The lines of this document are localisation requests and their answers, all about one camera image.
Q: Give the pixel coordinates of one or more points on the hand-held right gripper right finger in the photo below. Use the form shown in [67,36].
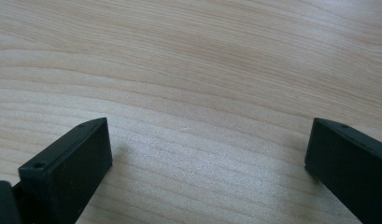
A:
[350,161]

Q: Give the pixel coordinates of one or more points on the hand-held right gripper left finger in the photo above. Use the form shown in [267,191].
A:
[70,161]

